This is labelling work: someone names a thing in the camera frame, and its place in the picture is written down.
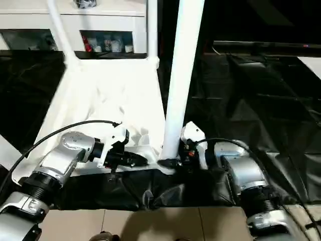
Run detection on white plastic table top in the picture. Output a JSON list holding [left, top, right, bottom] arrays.
[[10, 55, 176, 184]]

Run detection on white plastic table leg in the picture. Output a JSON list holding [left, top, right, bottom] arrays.
[[159, 0, 205, 160], [0, 135, 25, 169], [146, 0, 160, 68], [46, 0, 81, 68]]

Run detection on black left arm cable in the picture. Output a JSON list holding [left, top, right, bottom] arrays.
[[0, 120, 122, 194]]

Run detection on grey metal clutter object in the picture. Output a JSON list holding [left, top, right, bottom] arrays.
[[74, 0, 97, 9]]

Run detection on white cabinet with glass doors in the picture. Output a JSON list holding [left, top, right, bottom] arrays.
[[0, 0, 148, 54]]

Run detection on glossy black mat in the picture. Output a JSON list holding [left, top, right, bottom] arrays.
[[0, 50, 321, 210]]

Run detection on black left robot foot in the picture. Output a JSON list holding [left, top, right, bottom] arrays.
[[90, 232, 120, 241]]

